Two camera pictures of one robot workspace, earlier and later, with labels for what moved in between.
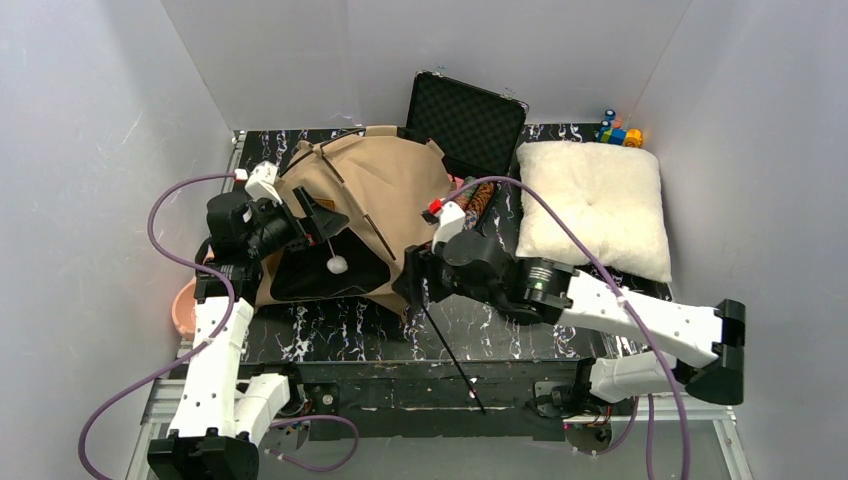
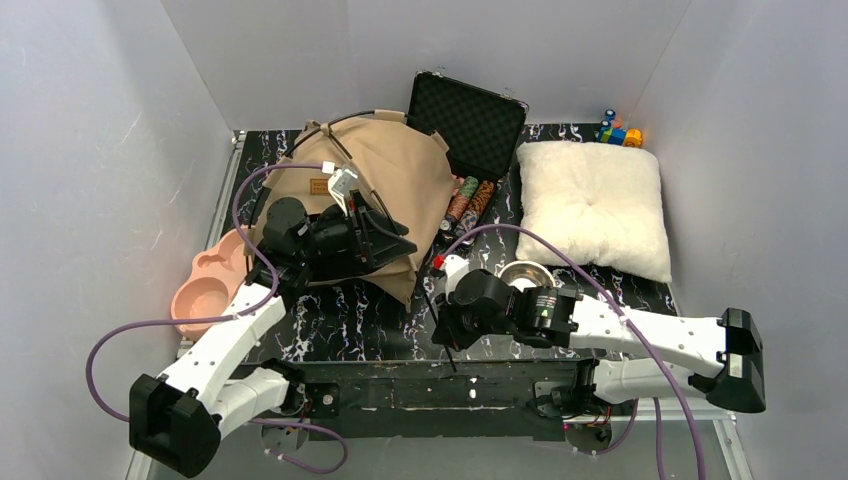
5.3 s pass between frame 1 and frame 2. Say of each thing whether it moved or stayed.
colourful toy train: stayed
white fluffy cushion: stayed
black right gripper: moved
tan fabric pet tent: moved
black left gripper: moved
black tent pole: moved
